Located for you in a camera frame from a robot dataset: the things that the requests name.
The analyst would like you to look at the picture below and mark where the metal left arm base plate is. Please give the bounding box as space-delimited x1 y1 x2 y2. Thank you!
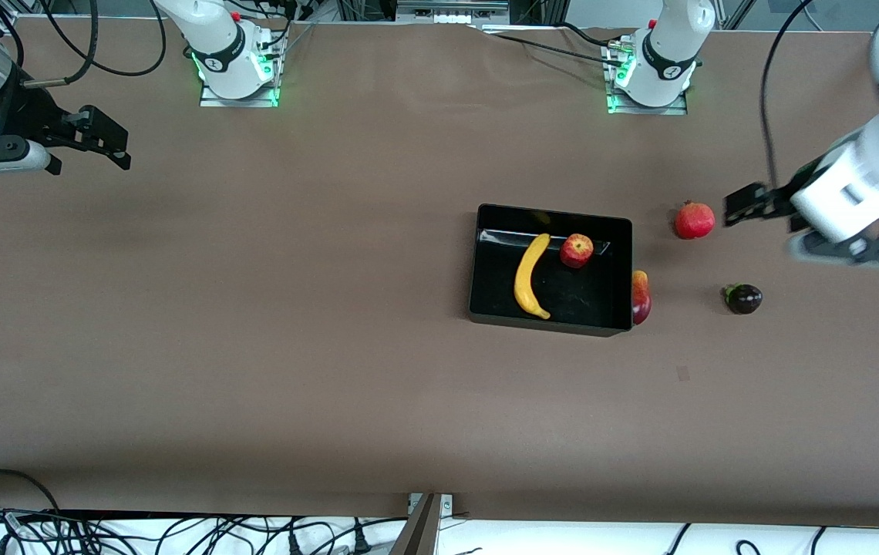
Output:
605 39 689 116

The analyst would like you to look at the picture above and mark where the black cable on table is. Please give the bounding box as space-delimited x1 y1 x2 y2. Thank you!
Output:
484 29 630 67
557 22 645 49

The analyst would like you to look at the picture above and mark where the dark purple eggplant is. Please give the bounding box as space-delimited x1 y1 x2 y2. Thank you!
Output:
723 283 763 315

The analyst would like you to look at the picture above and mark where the red yellow mango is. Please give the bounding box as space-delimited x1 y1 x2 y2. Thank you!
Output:
631 270 653 325

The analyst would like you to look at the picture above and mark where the grey power strip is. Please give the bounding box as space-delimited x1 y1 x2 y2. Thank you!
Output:
395 0 512 26

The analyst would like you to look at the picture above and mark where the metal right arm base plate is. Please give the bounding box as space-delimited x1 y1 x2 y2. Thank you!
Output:
198 42 283 109

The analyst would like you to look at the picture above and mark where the red yellow apple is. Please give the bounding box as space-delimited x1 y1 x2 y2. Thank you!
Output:
560 234 595 269

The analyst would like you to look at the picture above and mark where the yellow banana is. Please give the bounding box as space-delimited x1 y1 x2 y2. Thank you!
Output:
514 233 553 321

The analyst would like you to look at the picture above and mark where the black rectangular plastic box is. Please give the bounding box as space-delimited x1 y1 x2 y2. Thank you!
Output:
469 203 634 338

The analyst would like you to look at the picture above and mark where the dark grey post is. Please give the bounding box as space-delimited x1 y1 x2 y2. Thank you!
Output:
389 493 443 555

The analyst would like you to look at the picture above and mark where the black looping right arm cable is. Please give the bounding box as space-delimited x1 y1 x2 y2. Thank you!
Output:
39 0 168 78

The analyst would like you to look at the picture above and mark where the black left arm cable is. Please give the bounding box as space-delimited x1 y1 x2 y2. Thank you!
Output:
759 0 815 190

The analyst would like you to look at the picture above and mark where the brown table cover sheet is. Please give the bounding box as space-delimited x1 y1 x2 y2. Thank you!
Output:
0 15 879 529

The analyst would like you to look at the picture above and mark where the small metal bracket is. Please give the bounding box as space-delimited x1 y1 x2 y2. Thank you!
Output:
407 493 455 516

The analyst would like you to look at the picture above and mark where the red pomegranate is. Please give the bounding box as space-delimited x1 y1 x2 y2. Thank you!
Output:
674 200 717 241

